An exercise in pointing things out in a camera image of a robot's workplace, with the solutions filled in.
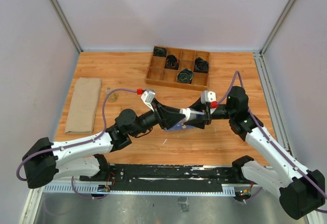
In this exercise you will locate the rolled tie top left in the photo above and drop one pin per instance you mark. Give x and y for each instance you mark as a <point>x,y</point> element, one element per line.
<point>159,52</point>

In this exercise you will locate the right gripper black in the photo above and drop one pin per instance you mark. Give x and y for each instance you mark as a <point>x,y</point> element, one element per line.
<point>198,106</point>

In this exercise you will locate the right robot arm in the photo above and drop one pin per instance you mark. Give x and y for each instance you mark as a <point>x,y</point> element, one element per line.
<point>298,189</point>

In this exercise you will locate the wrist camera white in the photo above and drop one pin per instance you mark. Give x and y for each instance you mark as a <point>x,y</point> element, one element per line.
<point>147,97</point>
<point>207,97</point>

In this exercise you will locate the small glass bottle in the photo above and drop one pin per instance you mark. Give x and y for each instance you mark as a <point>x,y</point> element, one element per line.
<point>111,96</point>

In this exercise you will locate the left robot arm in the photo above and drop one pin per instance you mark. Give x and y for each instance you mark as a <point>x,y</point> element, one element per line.
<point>42,161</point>

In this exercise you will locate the white pill bottle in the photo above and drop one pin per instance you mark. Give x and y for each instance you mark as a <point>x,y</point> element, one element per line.
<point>190,114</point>

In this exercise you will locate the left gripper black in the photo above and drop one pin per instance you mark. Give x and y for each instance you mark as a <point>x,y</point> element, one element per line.
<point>166,116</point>

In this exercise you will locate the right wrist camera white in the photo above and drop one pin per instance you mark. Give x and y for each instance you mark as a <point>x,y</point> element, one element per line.
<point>207,97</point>

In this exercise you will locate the beige folded cloth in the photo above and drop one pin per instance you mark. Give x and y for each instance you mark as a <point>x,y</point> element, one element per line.
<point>83,106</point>

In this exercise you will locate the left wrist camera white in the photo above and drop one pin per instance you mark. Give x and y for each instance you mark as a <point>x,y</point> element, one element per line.
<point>147,97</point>

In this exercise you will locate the rolled tie orange stripes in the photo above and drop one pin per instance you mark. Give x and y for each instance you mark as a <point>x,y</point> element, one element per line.
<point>171,62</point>

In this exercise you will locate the rolled tie green pattern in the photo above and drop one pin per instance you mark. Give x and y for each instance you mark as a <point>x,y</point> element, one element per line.
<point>185,76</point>

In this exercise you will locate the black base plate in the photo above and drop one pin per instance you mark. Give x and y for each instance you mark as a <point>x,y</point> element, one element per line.
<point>166,178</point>

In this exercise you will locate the wooden compartment tray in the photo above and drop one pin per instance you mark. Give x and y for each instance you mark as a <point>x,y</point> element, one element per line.
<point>158,75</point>

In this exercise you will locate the blue weekly pill organizer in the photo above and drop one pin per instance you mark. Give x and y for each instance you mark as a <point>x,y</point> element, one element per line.
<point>179,126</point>

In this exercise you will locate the rolled tie right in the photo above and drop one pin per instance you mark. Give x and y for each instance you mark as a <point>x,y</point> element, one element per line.
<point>201,65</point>

